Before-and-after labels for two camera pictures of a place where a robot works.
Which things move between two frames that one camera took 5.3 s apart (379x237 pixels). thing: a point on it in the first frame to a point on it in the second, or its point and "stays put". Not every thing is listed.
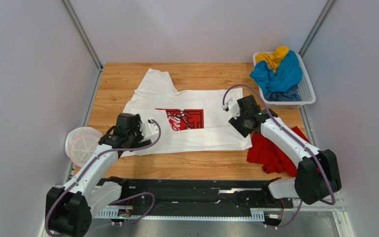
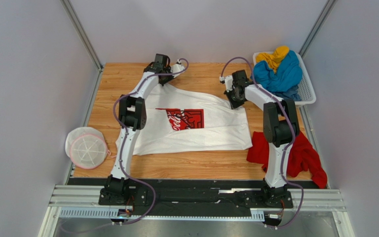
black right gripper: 238,122 to 234,97
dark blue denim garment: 291,94 stays put
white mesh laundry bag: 81,143 stays put
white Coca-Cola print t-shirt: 189,120 stays put
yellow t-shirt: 274,59 stays put
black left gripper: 140,141 to 162,83
